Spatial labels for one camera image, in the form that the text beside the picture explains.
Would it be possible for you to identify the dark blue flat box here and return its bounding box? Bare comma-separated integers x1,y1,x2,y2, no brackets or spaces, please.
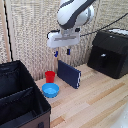
56,59,82,90

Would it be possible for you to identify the beige woven folding screen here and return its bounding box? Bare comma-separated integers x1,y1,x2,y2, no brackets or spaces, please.
0,0,128,82

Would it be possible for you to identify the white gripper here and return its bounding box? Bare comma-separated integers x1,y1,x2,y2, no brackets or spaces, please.
46,27,82,58

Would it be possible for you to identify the blue cup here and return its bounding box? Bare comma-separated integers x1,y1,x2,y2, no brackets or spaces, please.
41,82,60,99

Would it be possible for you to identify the black cable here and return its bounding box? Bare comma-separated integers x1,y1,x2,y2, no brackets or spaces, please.
79,12,128,38

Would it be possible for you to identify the white paper sheet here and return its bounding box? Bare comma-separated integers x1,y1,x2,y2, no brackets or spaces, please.
108,28,128,36

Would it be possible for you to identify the red plastic cup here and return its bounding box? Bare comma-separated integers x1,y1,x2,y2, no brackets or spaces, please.
44,70,57,84

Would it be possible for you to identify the black fabric storage bin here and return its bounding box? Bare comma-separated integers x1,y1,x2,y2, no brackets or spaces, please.
0,60,52,128

